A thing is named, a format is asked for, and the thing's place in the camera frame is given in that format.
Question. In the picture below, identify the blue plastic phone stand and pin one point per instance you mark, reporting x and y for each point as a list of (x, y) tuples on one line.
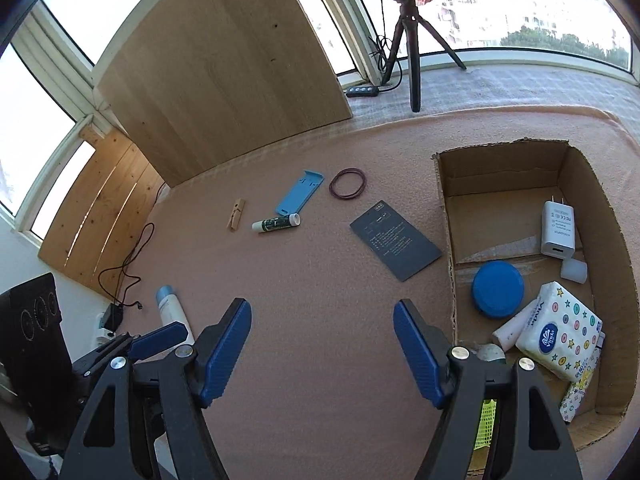
[(295, 197)]

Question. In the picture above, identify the black power adapter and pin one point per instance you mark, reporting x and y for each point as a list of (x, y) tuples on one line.
[(114, 317)]

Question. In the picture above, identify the cardboard box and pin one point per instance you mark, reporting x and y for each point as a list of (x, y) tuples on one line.
[(500, 180)]

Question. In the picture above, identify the checked cloth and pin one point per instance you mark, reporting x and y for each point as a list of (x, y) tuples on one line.
[(525, 90)]

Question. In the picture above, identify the white charger plug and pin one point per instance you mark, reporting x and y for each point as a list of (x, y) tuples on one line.
[(557, 232)]

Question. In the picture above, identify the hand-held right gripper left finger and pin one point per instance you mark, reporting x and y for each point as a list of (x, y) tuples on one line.
[(227, 355)]

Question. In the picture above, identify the large wooden board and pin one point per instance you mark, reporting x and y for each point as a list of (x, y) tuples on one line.
[(225, 70)]

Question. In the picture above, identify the blue round lid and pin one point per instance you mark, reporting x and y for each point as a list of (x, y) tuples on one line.
[(497, 290)]

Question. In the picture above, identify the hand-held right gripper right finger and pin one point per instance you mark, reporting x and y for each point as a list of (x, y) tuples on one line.
[(417, 355)]

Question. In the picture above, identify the patterned lighter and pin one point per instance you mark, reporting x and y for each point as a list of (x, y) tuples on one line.
[(575, 395)]

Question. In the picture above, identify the white window frame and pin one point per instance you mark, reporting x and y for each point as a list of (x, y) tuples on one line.
[(65, 70)]

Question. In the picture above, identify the white bottle with blue cap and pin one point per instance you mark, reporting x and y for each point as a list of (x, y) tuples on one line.
[(172, 312)]

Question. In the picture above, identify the dark grey card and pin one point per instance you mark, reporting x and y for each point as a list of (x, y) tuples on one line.
[(395, 242)]

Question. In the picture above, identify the brown rubber band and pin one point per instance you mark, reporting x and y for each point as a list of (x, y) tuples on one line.
[(331, 185)]

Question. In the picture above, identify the wooden clothespin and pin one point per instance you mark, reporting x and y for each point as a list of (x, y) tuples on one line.
[(236, 216)]

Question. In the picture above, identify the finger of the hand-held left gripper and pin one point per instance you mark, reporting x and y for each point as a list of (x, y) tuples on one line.
[(157, 341)]

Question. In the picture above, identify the patterned tissue pack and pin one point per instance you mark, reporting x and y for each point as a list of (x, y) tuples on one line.
[(555, 335)]

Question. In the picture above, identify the slatted wooden panel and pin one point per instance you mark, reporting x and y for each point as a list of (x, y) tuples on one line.
[(100, 220)]

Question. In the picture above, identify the small white cap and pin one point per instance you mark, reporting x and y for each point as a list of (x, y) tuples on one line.
[(573, 271)]

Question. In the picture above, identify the white and green lip balm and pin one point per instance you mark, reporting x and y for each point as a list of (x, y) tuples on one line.
[(275, 223)]

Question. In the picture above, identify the black tripod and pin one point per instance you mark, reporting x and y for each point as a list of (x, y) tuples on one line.
[(415, 85)]

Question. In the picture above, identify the yellow shuttlecock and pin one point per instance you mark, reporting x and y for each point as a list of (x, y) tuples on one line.
[(485, 425)]

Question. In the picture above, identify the white power strip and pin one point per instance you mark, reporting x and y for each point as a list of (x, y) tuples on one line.
[(100, 332)]

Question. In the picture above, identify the pink white tube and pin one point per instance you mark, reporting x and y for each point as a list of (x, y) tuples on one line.
[(510, 330)]

